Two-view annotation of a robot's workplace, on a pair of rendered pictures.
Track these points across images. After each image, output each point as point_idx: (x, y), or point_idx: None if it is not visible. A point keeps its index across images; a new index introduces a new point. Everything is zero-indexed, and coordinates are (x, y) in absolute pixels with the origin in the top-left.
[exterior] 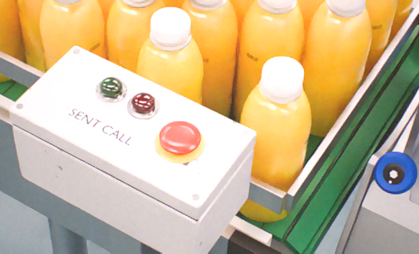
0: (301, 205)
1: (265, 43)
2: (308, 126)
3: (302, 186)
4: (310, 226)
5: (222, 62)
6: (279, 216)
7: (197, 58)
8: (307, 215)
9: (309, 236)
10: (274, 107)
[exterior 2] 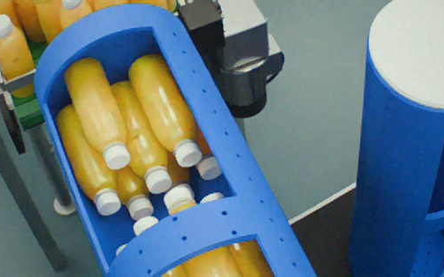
0: (36, 95)
1: (36, 7)
2: (12, 53)
3: (16, 82)
4: (32, 108)
5: (26, 9)
6: (17, 95)
7: None
8: (34, 102)
9: (28, 112)
10: None
